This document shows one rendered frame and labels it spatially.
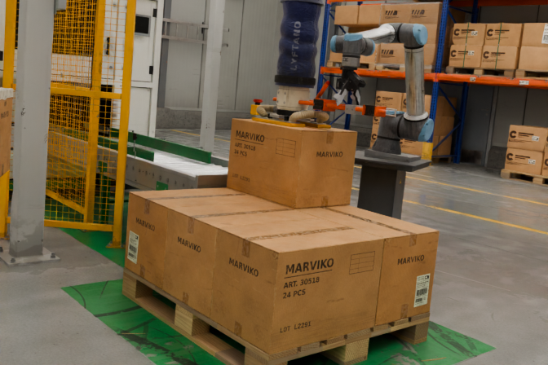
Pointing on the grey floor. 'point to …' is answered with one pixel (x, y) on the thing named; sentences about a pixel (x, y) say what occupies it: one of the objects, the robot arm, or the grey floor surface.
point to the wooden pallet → (357, 345)
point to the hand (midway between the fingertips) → (349, 107)
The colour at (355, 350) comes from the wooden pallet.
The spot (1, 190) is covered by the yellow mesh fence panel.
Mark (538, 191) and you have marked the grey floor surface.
